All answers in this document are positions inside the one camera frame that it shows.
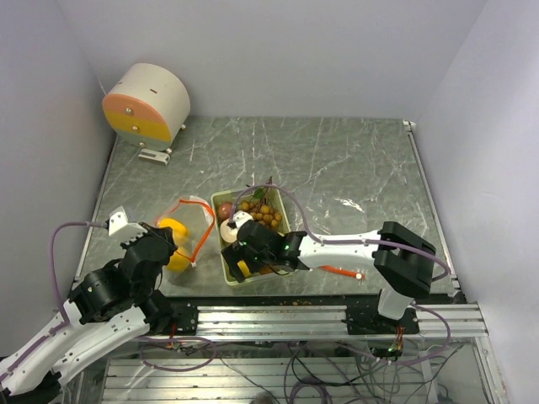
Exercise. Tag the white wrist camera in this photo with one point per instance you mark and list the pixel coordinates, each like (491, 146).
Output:
(240, 219)
(121, 229)

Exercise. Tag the clear bag orange zipper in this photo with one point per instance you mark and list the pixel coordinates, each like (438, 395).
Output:
(198, 216)

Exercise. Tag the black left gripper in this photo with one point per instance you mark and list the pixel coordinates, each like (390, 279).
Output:
(164, 232)

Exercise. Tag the small white metal bracket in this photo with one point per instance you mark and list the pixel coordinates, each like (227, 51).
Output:
(158, 157)

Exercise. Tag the purple passion fruit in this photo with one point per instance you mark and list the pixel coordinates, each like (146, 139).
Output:
(224, 210)

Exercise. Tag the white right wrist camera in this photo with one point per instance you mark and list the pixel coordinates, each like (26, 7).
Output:
(240, 219)

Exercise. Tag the white corner clip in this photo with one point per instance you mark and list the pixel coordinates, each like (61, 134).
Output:
(410, 126)

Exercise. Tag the aluminium extrusion frame rail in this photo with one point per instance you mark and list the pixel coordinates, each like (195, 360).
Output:
(294, 323)

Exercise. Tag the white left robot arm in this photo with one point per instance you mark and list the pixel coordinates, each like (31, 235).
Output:
(109, 307)

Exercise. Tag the brown longan bunch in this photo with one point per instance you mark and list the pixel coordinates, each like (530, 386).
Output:
(260, 204)

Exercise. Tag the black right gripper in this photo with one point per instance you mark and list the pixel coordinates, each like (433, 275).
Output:
(235, 252)

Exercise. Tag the yellow pear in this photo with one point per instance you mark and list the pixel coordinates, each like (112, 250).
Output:
(180, 231)
(179, 261)

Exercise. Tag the pale green plastic basket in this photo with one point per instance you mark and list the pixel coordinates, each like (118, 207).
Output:
(275, 201)

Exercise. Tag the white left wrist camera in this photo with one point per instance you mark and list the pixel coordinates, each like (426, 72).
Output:
(121, 229)

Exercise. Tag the round white drawer cabinet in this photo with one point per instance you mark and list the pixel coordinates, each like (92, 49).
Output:
(147, 107)

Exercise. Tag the yellow pear top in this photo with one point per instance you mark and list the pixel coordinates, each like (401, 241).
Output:
(180, 231)

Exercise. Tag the white halved mangosteen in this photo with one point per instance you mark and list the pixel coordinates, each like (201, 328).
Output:
(228, 231)

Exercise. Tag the yellow orange fruit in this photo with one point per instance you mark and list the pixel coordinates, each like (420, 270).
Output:
(244, 269)

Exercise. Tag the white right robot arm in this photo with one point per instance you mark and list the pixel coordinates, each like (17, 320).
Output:
(403, 259)

